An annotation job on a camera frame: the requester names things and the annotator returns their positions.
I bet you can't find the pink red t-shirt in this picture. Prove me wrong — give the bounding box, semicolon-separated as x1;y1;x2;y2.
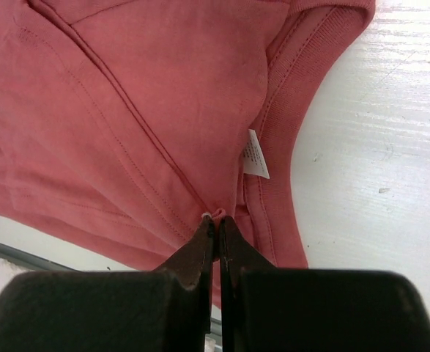
0;0;377;268

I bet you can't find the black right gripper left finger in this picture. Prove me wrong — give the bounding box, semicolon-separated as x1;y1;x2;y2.
0;215;215;351

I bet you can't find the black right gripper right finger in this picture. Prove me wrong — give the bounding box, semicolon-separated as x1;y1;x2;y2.
219;217;430;351

